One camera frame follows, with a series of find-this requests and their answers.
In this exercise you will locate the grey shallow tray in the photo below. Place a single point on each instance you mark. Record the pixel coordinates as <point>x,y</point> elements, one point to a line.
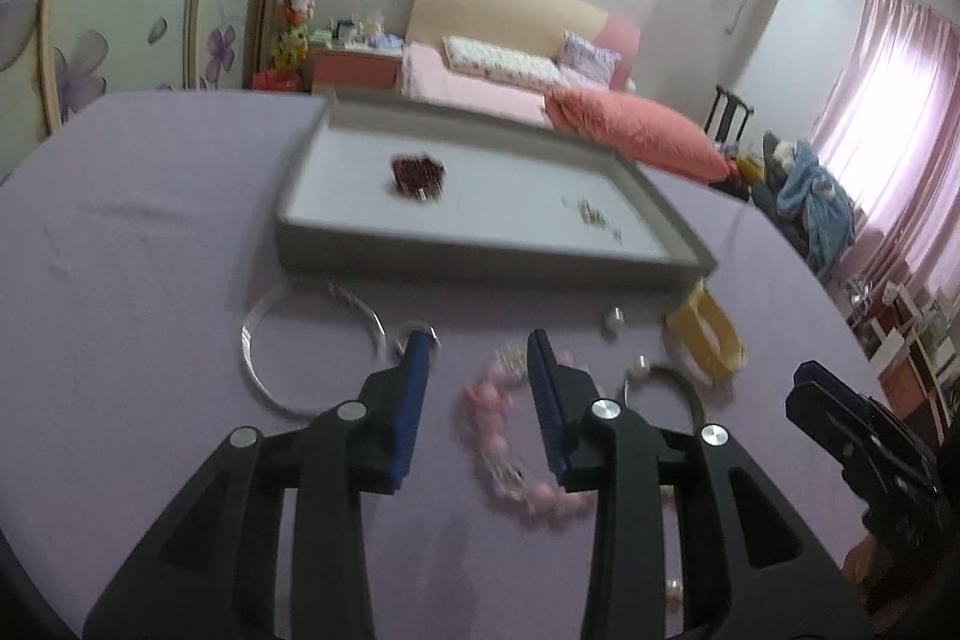
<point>487,190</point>

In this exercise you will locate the small silver bead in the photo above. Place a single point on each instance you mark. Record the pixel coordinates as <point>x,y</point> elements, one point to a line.
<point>613,319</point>

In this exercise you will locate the assorted bottles and cups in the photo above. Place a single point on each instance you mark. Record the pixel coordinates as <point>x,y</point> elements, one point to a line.
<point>360,34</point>

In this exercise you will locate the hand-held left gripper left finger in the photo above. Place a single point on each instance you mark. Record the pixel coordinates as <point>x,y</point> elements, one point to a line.
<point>409,400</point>

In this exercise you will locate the blue plush garment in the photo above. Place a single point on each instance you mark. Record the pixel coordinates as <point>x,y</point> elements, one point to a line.
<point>814,197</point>

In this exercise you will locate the purple tablecloth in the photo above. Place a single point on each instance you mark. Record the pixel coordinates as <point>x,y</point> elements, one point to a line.
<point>150,235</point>

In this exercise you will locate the white cluttered shelf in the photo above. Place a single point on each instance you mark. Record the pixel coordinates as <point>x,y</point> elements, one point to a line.
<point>911,332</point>

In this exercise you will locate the large thin silver bangle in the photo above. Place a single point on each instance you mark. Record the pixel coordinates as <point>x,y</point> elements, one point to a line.
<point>262,395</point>

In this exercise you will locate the person's right hand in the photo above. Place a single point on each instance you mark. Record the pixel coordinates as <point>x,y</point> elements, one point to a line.
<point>862,561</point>

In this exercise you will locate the small purple pillow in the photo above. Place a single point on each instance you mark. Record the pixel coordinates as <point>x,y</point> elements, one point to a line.
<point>589,57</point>

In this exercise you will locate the beige and pink headboard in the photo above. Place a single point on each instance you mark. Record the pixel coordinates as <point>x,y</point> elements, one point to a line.
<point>495,3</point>

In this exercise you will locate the folded salmon pink duvet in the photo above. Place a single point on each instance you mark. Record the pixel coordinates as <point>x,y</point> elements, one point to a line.
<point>637,126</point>

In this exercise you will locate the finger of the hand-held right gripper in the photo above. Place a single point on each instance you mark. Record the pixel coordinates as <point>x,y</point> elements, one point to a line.
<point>814,396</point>

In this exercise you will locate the pink and beige nightstand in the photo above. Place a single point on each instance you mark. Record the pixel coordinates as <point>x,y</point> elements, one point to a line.
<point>352,70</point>

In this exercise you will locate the long white patterned pillow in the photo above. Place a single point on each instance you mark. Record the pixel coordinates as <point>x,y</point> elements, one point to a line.
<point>502,59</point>

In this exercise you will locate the yellow bangle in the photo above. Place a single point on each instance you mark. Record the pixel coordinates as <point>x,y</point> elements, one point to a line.
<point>716,340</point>

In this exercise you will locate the dark wooden chair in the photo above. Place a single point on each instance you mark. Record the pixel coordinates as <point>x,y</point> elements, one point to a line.
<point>727,111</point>

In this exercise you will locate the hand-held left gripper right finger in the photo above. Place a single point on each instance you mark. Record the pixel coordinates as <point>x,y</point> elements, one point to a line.
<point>544,400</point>

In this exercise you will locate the pink curtain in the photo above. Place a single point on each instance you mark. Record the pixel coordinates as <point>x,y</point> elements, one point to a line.
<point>892,115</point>

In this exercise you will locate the red waste bin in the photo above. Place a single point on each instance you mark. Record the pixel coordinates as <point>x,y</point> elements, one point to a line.
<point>276,80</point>

